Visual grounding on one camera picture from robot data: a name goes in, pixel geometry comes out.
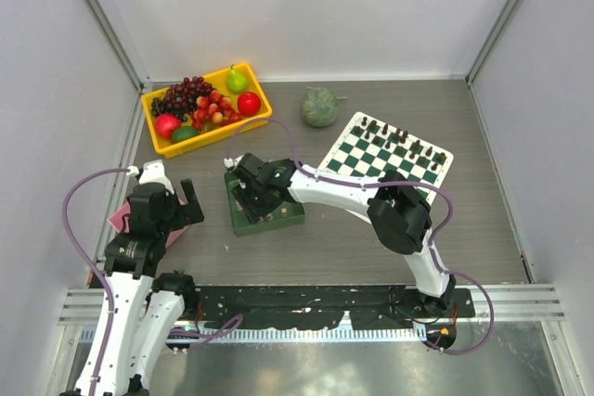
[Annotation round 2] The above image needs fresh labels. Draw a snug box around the green pear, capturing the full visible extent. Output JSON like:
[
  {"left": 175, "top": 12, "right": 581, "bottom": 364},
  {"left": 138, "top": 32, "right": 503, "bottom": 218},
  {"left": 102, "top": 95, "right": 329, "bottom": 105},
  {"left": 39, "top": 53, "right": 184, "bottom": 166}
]
[{"left": 226, "top": 65, "right": 250, "bottom": 95}]

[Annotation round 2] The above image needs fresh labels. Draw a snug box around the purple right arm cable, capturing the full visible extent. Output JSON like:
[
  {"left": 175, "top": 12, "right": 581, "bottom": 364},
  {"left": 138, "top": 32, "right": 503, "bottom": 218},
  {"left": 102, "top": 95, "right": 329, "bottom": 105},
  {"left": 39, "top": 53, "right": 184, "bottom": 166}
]
[{"left": 223, "top": 117, "right": 496, "bottom": 355}]

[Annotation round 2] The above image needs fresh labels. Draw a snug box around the green plastic tray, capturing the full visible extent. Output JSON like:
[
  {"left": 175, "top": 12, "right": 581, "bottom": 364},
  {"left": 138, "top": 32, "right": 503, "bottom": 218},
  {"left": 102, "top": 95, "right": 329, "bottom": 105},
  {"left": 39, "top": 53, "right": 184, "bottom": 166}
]
[{"left": 224, "top": 172, "right": 305, "bottom": 236}]

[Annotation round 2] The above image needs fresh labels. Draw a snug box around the yellow plastic fruit bin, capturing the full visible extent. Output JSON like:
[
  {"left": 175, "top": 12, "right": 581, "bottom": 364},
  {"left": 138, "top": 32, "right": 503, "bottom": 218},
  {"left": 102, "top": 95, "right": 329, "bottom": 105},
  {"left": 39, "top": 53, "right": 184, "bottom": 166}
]
[{"left": 141, "top": 63, "right": 273, "bottom": 158}]

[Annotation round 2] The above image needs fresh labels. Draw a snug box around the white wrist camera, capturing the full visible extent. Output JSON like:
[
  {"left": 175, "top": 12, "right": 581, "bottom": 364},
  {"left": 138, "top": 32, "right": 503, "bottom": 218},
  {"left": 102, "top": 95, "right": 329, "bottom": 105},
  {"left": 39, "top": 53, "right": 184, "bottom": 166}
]
[
  {"left": 224, "top": 157, "right": 241, "bottom": 172},
  {"left": 126, "top": 160, "right": 175, "bottom": 195}
]

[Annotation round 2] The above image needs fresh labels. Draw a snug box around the red peach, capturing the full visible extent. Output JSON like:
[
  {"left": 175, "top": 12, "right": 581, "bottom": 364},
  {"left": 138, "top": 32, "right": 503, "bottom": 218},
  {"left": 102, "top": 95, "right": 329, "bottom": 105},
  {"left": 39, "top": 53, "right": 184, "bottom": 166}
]
[{"left": 155, "top": 113, "right": 182, "bottom": 140}]

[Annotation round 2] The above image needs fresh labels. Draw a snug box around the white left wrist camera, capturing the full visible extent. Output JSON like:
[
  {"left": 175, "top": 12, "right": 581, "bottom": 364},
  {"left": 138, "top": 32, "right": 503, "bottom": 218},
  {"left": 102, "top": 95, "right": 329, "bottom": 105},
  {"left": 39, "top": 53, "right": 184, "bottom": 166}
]
[{"left": 126, "top": 160, "right": 175, "bottom": 195}]

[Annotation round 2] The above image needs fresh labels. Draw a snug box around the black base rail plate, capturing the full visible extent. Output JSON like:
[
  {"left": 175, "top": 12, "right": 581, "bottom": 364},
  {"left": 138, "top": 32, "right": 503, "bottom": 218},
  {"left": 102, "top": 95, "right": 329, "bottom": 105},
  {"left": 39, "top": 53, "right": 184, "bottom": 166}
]
[{"left": 174, "top": 285, "right": 476, "bottom": 332}]

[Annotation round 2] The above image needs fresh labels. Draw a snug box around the green melon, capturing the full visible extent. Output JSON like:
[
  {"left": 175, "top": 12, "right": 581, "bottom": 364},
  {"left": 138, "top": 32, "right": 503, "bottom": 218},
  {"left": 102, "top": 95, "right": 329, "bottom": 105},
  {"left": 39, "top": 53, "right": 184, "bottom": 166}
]
[{"left": 301, "top": 86, "right": 346, "bottom": 128}]

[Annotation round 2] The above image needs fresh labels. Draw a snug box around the red cherry cluster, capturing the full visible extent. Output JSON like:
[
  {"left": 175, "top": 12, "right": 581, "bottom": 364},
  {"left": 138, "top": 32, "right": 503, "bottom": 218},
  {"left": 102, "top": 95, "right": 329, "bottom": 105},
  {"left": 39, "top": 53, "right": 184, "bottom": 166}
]
[{"left": 190, "top": 90, "right": 244, "bottom": 133}]

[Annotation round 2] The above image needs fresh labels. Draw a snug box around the green lime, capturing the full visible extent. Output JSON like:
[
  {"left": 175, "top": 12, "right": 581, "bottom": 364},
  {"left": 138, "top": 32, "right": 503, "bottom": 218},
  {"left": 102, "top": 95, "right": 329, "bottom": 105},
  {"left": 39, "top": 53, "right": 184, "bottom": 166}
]
[{"left": 171, "top": 126, "right": 200, "bottom": 145}]

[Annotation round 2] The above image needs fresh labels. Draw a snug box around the pink plastic box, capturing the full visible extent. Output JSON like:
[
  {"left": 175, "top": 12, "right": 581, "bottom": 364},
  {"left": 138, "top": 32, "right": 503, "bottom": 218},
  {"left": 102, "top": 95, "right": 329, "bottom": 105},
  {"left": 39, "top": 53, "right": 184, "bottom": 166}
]
[{"left": 107, "top": 204, "right": 187, "bottom": 258}]

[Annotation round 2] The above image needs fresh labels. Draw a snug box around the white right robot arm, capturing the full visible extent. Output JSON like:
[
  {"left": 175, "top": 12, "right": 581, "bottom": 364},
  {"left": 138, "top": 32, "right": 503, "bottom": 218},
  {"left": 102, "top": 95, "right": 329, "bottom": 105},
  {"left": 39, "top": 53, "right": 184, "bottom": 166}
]
[{"left": 224, "top": 153, "right": 456, "bottom": 316}]

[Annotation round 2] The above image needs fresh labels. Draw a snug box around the dark blue grape bunch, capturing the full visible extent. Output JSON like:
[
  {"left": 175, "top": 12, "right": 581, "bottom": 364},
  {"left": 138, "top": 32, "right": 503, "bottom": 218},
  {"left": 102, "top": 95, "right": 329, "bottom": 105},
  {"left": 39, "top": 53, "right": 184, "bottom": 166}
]
[{"left": 151, "top": 98, "right": 187, "bottom": 122}]

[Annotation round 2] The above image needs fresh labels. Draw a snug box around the dark red grape bunch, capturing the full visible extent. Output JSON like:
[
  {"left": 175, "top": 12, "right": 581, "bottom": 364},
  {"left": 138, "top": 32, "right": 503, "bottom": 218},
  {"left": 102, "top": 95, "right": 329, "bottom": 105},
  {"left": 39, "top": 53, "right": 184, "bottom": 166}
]
[{"left": 163, "top": 76, "right": 214, "bottom": 114}]

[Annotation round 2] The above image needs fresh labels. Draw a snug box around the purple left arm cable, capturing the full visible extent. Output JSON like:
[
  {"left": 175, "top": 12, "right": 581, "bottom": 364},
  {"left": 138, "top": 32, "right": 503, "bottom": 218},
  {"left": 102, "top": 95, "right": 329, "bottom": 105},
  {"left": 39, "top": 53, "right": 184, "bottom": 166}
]
[{"left": 62, "top": 166, "right": 140, "bottom": 396}]

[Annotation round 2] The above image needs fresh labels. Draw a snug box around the red apple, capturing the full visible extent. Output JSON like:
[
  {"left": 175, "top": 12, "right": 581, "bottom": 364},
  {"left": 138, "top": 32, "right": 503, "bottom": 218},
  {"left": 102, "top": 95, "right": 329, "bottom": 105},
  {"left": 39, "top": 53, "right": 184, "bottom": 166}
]
[{"left": 237, "top": 91, "right": 262, "bottom": 117}]

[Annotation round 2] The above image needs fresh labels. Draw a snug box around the green white chess board mat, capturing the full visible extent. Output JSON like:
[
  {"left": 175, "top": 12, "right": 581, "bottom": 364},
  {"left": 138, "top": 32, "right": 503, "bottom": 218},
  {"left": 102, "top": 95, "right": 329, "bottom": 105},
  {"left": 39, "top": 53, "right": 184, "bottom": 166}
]
[{"left": 318, "top": 111, "right": 454, "bottom": 187}]

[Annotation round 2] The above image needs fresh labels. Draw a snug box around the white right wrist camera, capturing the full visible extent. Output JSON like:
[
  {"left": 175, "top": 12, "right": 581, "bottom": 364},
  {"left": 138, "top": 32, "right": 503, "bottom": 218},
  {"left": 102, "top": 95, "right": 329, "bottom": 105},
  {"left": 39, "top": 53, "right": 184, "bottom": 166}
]
[{"left": 224, "top": 157, "right": 241, "bottom": 172}]

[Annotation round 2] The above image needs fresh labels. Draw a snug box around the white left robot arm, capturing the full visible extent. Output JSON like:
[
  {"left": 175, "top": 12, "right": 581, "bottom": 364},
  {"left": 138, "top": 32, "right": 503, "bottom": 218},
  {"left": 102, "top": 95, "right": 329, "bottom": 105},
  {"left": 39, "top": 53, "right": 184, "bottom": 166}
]
[{"left": 71, "top": 179, "right": 204, "bottom": 395}]

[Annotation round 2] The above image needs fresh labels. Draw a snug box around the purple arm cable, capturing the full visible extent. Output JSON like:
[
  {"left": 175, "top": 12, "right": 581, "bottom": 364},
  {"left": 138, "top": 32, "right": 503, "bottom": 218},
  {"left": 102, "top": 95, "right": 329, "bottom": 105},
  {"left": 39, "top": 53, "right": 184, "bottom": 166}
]
[
  {"left": 62, "top": 166, "right": 140, "bottom": 396},
  {"left": 223, "top": 117, "right": 496, "bottom": 355}
]

